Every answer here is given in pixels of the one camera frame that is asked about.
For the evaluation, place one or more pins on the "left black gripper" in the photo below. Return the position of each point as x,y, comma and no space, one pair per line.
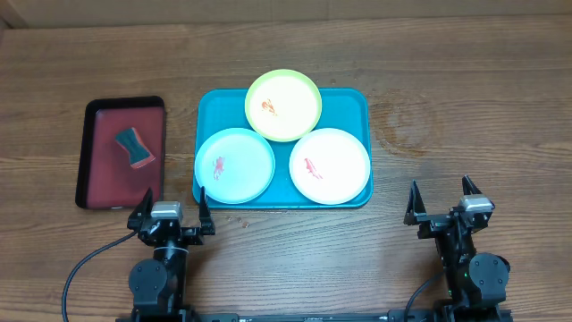
189,235

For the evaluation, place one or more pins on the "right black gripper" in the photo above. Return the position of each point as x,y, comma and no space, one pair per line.
432,222

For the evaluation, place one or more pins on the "orange and green sponge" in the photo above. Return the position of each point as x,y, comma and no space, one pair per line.
138,153

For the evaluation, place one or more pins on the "light blue plate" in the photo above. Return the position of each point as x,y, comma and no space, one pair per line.
234,166

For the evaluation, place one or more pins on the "yellow-green plate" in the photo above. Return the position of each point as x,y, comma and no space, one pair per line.
283,105

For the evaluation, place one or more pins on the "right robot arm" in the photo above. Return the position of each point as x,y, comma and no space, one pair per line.
476,281

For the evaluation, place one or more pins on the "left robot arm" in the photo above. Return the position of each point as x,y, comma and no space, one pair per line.
158,284

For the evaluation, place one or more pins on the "black and red tray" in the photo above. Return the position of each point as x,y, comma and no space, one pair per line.
106,176

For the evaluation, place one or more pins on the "white plate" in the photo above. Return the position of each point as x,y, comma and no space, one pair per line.
329,166

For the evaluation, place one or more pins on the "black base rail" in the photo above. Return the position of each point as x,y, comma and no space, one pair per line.
394,315

